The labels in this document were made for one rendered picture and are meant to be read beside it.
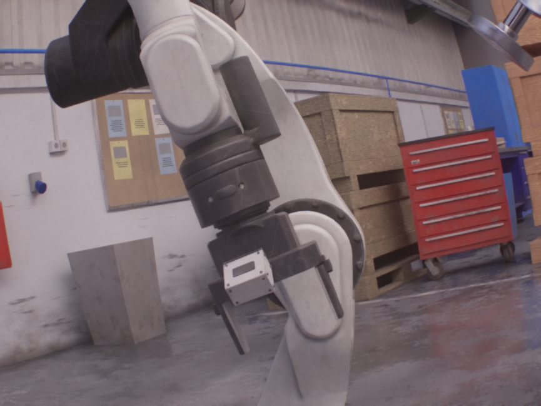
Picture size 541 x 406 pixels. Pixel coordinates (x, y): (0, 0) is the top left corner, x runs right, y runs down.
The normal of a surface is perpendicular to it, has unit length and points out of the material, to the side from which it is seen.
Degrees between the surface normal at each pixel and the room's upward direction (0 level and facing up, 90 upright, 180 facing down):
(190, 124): 90
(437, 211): 90
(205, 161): 91
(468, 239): 90
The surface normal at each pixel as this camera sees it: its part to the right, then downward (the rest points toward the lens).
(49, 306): 0.83, -0.16
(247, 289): 0.10, 0.48
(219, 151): 0.14, -0.08
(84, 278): -0.42, 0.14
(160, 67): -0.11, 0.02
